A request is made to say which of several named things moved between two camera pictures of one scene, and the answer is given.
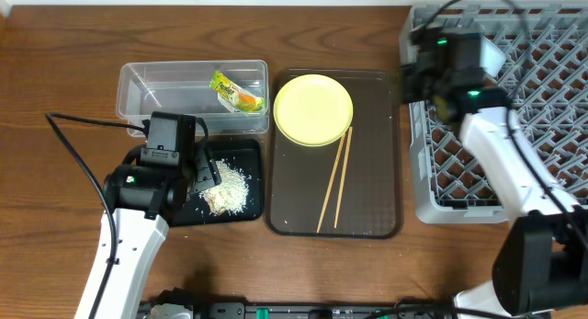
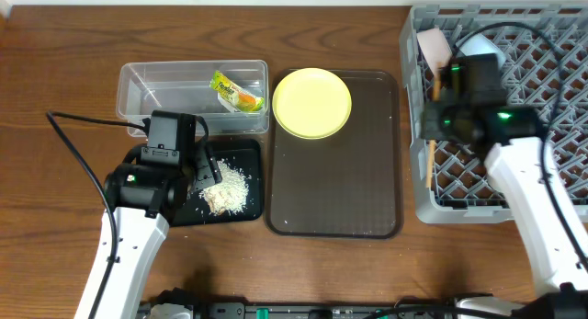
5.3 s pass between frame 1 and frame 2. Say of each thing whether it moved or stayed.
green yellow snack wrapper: stayed
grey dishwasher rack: stayed
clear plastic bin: stayed
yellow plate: moved
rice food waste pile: stayed
